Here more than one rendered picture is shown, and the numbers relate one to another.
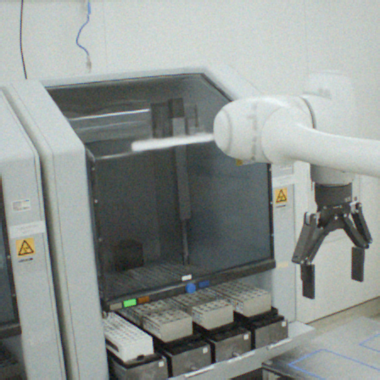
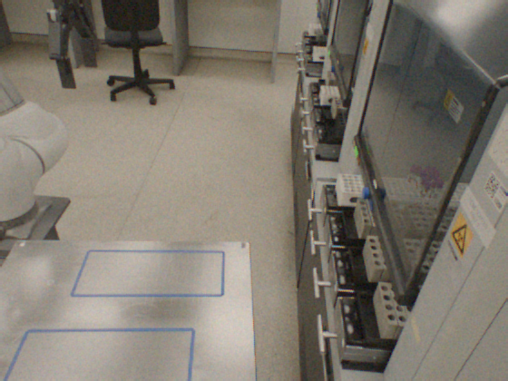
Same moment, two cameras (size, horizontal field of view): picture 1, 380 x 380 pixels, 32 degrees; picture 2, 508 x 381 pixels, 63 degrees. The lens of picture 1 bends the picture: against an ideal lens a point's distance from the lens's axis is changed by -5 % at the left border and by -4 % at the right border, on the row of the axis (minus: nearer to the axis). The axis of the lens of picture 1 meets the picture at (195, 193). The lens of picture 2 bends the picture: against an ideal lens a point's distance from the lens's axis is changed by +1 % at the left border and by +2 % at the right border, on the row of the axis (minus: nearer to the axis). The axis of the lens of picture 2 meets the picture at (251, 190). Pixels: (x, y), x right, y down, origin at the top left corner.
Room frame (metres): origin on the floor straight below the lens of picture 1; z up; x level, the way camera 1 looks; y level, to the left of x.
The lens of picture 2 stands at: (2.12, -0.83, 1.59)
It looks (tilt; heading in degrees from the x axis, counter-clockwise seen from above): 37 degrees down; 123
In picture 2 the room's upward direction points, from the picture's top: 4 degrees clockwise
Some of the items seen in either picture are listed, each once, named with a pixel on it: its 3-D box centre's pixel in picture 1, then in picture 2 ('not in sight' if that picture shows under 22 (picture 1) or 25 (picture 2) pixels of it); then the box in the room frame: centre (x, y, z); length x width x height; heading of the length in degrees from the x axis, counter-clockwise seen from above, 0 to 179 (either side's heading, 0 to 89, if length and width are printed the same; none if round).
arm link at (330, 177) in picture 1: (332, 168); not in sight; (1.24, -0.26, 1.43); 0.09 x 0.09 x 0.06
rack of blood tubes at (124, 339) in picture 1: (116, 335); (385, 194); (1.91, 0.27, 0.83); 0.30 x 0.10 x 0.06; 32
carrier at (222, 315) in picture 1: (216, 316); (372, 259); (1.99, -0.04, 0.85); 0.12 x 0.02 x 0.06; 121
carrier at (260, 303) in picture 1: (255, 304); (384, 311); (2.07, -0.17, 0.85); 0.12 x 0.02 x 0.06; 121
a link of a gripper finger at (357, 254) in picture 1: (357, 264); (65, 73); (1.28, -0.32, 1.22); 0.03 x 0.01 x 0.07; 32
